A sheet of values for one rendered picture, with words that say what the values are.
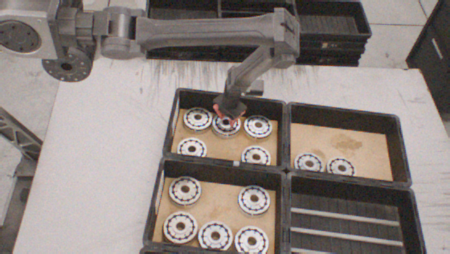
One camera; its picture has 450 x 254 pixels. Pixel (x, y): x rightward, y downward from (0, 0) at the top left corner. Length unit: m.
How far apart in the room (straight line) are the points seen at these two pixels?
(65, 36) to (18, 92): 1.99
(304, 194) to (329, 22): 1.43
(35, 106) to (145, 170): 1.34
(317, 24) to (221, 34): 1.76
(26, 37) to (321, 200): 1.01
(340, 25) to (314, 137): 1.19
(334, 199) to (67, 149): 0.98
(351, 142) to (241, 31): 0.85
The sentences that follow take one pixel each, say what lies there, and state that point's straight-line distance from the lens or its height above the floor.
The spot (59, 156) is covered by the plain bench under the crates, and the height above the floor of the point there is 0.70.
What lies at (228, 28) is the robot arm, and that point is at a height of 1.50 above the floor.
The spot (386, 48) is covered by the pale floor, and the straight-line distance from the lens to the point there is 3.54.
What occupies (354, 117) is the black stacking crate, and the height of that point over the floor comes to 0.90.
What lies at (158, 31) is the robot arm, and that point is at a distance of 1.03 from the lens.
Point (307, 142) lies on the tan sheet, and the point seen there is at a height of 0.83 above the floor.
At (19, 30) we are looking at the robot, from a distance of 1.07.
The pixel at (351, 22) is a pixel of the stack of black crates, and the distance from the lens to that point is 2.83.
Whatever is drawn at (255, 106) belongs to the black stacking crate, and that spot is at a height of 0.89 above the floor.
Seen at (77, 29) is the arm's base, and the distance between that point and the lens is 1.05.
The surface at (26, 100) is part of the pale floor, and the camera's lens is 2.97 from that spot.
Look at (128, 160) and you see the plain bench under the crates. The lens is 1.74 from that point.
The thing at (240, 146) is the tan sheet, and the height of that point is 0.83.
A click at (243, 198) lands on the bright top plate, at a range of 1.48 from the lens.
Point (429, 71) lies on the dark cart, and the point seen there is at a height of 0.27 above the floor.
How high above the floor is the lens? 2.14
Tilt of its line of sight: 51 degrees down
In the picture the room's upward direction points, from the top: 8 degrees clockwise
